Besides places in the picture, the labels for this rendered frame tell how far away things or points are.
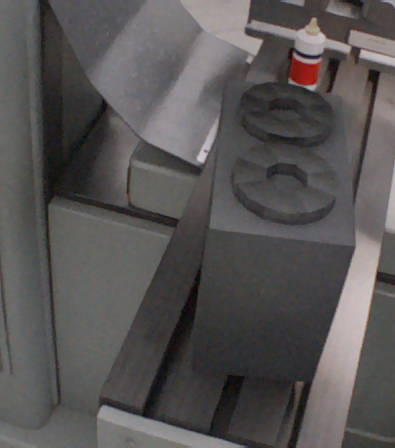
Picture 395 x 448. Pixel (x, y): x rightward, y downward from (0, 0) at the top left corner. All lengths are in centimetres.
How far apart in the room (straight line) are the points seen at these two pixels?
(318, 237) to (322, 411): 19
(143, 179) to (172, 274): 34
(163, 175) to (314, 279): 52
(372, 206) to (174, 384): 36
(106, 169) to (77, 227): 10
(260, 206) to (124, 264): 66
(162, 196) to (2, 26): 34
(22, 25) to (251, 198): 51
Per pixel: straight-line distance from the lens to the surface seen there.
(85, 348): 151
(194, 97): 123
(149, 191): 121
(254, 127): 75
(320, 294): 71
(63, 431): 166
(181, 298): 86
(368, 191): 103
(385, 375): 137
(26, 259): 133
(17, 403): 163
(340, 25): 126
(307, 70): 115
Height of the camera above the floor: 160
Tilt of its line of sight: 43 degrees down
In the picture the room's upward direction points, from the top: 7 degrees clockwise
